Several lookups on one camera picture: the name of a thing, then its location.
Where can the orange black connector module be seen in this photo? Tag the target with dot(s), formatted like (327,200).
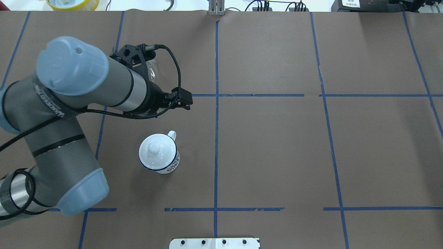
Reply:
(259,6)

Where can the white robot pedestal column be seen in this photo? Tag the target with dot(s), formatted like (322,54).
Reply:
(215,243)

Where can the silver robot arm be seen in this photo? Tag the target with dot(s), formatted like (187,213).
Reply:
(71,78)

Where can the black computer box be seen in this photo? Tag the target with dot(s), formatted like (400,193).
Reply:
(377,6)

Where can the white ceramic lid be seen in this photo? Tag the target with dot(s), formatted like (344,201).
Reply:
(156,150)

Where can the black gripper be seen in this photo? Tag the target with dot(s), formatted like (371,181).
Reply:
(154,98)

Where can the aluminium frame post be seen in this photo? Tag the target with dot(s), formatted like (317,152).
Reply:
(216,8)

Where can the yellow tape roll with plate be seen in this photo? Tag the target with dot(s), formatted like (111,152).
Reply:
(73,5)

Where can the white enamel mug blue rim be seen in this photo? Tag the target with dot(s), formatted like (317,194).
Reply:
(166,159)

